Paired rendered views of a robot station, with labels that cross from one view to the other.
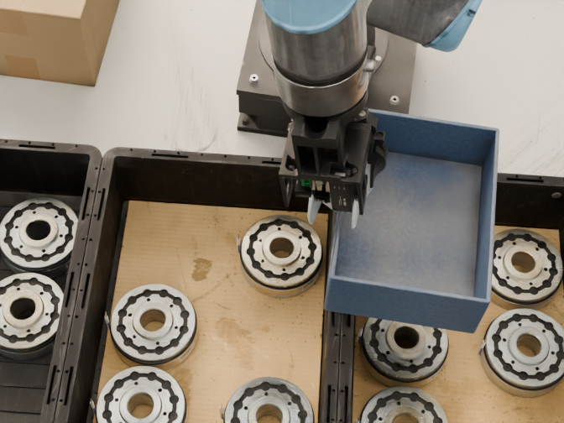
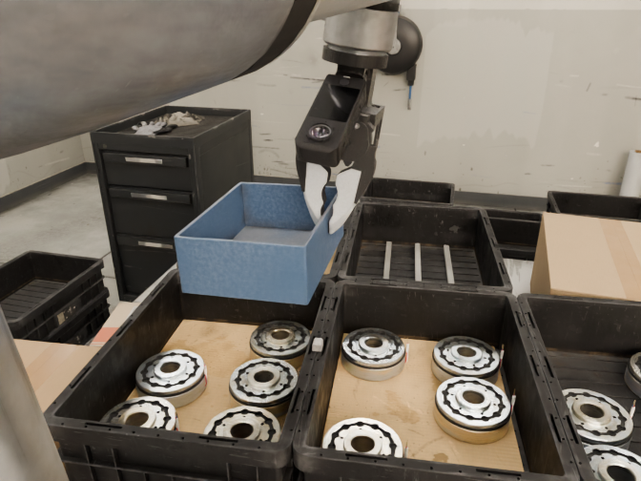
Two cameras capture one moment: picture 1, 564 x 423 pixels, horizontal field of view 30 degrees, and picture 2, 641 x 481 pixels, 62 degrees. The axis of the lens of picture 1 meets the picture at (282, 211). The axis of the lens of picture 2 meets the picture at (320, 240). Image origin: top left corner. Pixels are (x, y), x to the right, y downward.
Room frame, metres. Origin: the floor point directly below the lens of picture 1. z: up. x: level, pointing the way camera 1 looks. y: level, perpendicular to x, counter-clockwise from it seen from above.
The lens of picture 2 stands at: (1.14, 0.01, 1.37)
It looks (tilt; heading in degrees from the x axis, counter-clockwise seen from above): 24 degrees down; 187
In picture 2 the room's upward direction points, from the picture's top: straight up
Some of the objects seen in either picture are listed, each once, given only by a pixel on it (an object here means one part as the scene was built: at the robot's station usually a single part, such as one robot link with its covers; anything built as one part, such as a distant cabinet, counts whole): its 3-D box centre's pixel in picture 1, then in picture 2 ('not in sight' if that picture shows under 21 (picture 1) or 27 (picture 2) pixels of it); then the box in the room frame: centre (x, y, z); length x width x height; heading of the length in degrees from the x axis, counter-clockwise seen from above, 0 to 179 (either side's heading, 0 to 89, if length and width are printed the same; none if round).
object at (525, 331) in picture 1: (529, 346); (170, 368); (0.51, -0.30, 0.86); 0.05 x 0.05 x 0.01
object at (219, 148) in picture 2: not in sight; (187, 216); (-1.10, -0.90, 0.45); 0.60 x 0.45 x 0.90; 173
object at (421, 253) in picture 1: (413, 217); (269, 235); (0.54, -0.13, 1.10); 0.20 x 0.15 x 0.07; 174
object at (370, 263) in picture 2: not in sight; (419, 265); (0.12, 0.09, 0.87); 0.40 x 0.30 x 0.11; 179
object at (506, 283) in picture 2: not in sight; (421, 243); (0.12, 0.09, 0.92); 0.40 x 0.30 x 0.02; 179
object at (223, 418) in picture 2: not in sight; (241, 434); (0.63, -0.16, 0.86); 0.10 x 0.10 x 0.01
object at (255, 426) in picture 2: not in sight; (241, 431); (0.63, -0.16, 0.86); 0.05 x 0.05 x 0.01
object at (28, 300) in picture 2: not in sight; (38, 344); (-0.16, -1.07, 0.37); 0.40 x 0.30 x 0.45; 173
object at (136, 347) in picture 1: (153, 322); (472, 401); (0.52, 0.15, 0.86); 0.10 x 0.10 x 0.01
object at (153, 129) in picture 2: not in sight; (147, 128); (-0.99, -0.99, 0.88); 0.25 x 0.19 x 0.03; 173
